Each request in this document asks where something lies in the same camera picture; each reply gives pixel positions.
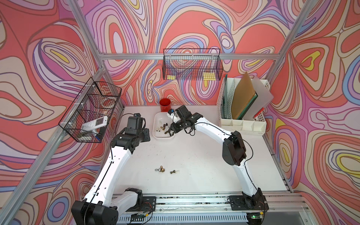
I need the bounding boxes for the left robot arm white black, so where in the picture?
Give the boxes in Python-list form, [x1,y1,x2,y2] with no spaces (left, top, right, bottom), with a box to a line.
[71,113,150,225]

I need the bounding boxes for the gold silver chess piece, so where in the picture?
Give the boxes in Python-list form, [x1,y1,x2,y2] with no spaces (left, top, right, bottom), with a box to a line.
[155,166,165,173]

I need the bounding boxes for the green folder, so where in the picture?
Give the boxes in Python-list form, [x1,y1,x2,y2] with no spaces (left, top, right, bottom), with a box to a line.
[222,74,228,119]

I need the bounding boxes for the white file organizer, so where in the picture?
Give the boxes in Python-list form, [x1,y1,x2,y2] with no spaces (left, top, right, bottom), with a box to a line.
[216,78,267,136]

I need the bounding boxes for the wire basket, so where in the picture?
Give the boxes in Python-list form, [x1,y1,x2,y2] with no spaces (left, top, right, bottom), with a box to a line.
[59,78,122,143]
[162,47,224,80]

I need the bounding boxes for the grey folder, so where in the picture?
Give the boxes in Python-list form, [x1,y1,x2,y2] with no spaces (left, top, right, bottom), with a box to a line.
[243,77,274,121]

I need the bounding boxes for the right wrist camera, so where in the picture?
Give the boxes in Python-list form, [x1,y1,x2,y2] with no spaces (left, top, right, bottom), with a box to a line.
[167,109,176,119]

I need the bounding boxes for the white storage tray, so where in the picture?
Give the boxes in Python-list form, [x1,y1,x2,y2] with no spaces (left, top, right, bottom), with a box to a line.
[152,112,175,141]

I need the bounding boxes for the yellow sponge in basket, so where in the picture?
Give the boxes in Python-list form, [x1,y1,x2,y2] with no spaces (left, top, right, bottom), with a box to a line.
[202,72,217,81]

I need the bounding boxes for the back wire basket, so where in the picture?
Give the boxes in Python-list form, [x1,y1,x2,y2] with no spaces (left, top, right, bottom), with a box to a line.
[162,47,224,80]

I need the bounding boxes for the left wire basket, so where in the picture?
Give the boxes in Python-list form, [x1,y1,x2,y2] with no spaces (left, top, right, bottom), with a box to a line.
[59,78,122,143]

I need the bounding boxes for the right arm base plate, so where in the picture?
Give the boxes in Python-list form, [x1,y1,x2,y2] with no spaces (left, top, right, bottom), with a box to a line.
[227,195,269,212]

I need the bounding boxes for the white remote control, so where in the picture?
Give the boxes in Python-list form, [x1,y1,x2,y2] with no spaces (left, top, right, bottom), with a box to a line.
[81,116,108,131]

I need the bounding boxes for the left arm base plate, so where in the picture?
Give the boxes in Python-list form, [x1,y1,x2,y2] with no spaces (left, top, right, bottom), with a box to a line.
[126,196,157,212]

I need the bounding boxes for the red cup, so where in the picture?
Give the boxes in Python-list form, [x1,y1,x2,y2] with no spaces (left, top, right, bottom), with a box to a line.
[159,98,172,113]

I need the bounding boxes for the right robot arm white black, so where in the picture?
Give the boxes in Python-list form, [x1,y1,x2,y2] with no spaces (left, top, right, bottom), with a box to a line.
[167,106,269,211]

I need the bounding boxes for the brown cardboard folder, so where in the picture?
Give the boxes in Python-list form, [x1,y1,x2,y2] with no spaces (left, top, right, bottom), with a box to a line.
[231,72,257,120]

